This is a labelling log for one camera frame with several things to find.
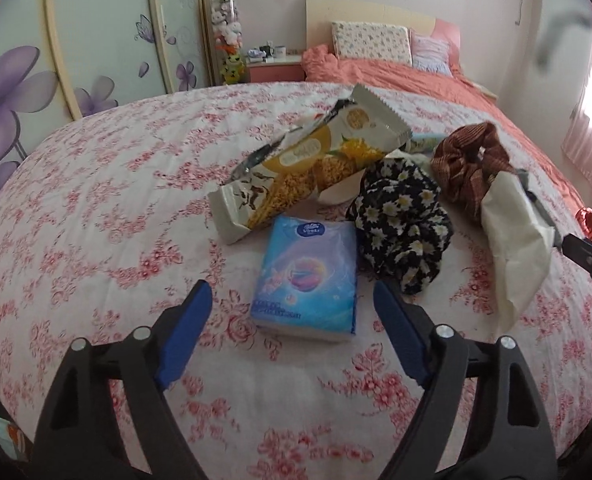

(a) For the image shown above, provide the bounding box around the beige pink headboard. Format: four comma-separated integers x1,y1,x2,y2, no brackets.
305,0,460,65

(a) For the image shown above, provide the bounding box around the floral sliding wardrobe door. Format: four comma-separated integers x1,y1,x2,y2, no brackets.
0,0,210,191

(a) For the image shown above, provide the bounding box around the floral print pillow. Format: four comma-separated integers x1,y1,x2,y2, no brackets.
332,21,412,66

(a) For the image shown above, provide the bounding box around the black daisy scrunchie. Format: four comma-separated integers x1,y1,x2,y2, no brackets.
346,158,453,296

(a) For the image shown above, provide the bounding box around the white mug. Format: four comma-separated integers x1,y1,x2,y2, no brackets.
273,46,287,58

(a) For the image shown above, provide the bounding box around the yellow white snack wrapper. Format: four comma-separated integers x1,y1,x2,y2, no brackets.
208,84,412,245

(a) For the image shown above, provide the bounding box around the brown striped scrunchie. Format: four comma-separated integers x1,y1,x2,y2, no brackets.
430,122,515,224

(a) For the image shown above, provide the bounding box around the light blue cream tube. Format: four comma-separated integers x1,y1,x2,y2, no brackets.
402,132,446,154

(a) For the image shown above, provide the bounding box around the white tissue paper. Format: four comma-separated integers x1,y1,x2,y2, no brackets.
481,169,561,334

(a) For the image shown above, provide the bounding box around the pink bedside table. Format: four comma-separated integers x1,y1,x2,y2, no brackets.
247,54,305,84

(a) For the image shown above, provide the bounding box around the blue tissue pack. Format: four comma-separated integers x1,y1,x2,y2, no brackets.
250,216,358,341

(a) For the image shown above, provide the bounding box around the clear tube of plush toys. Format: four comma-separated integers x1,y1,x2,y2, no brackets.
208,0,246,86

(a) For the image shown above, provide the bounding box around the coral pink duvet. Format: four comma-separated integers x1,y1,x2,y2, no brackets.
301,44,584,212

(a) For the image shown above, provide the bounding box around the pink striped pillow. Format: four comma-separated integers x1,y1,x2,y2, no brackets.
410,30,452,77

